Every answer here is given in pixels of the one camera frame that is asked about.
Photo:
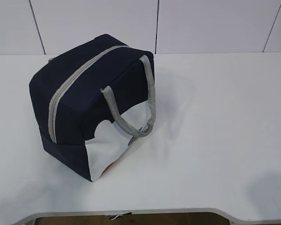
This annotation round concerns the navy blue insulated lunch bag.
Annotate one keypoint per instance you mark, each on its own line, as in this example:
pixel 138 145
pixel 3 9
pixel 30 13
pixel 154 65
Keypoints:
pixel 92 102

